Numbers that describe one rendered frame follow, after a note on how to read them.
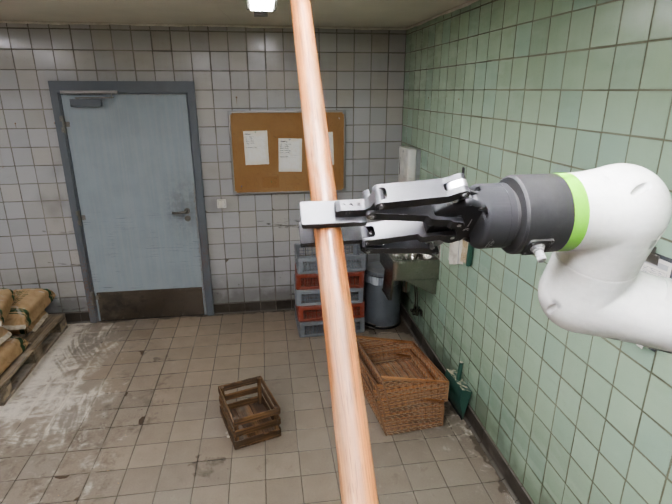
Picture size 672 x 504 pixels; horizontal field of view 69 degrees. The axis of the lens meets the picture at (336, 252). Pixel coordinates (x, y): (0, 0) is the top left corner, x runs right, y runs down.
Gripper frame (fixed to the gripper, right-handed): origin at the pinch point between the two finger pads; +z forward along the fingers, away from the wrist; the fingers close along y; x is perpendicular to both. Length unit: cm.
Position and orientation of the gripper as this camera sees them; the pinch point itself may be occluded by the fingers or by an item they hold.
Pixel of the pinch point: (330, 223)
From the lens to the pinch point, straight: 53.9
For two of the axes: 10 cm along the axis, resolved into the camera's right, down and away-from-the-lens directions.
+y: -0.9, 5.1, 8.6
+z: -9.9, 0.6, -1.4
